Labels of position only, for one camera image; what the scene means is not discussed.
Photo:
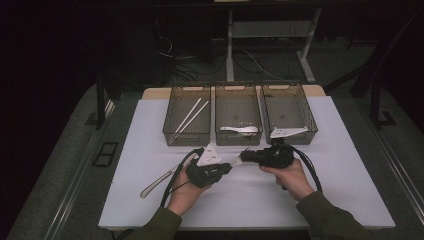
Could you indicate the white metal desk frame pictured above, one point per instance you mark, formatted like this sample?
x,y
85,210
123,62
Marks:
x,y
271,29

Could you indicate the black metal stand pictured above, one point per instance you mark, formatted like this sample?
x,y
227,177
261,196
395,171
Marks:
x,y
100,106
375,106

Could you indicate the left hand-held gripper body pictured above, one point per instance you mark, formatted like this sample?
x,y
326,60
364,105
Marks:
x,y
206,156

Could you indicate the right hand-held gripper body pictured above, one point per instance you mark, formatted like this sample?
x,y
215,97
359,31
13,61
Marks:
x,y
275,156

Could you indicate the brown translucent plastic basket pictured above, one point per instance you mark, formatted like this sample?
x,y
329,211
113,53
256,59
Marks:
x,y
288,110
186,115
237,110

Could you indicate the white table cover sheet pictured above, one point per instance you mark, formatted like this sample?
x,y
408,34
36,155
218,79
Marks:
x,y
250,203

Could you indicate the person's right hand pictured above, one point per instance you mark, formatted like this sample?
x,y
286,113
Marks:
x,y
293,180

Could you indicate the person's left hand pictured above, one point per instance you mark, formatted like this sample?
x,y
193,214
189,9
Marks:
x,y
185,196

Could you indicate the white ceramic spoon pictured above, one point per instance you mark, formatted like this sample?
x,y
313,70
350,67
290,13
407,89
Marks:
x,y
240,129

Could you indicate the white chopstick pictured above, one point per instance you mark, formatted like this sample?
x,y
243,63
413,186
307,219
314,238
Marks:
x,y
186,116
195,116

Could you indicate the black floor outlet panel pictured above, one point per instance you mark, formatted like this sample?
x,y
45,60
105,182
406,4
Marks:
x,y
105,154

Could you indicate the silver fork and knife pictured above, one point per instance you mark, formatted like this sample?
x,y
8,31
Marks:
x,y
160,181

